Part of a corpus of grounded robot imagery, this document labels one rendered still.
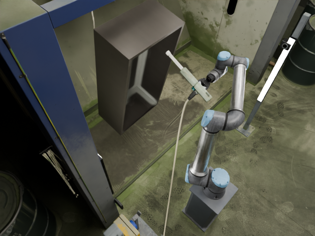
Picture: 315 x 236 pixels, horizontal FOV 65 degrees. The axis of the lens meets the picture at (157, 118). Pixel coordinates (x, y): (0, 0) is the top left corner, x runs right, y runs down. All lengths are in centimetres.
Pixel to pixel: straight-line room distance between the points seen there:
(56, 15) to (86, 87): 246
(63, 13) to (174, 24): 121
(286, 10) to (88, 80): 250
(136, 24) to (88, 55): 152
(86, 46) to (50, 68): 238
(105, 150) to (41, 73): 223
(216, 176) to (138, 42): 116
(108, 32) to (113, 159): 166
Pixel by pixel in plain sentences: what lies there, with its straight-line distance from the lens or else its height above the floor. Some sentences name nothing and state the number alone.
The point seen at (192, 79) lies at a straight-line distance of 186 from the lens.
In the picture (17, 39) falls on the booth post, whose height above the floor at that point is 225.
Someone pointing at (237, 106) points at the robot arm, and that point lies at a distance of 170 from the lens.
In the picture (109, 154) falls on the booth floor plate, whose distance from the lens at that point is 307.
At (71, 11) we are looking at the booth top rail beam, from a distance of 93.
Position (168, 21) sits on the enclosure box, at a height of 165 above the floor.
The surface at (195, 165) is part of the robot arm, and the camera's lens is 193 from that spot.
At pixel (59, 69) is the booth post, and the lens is 100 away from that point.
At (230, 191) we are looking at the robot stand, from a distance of 231.
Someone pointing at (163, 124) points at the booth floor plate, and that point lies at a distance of 326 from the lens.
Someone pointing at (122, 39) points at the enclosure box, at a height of 167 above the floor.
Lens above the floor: 271
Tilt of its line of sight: 53 degrees down
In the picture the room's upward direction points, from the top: 2 degrees clockwise
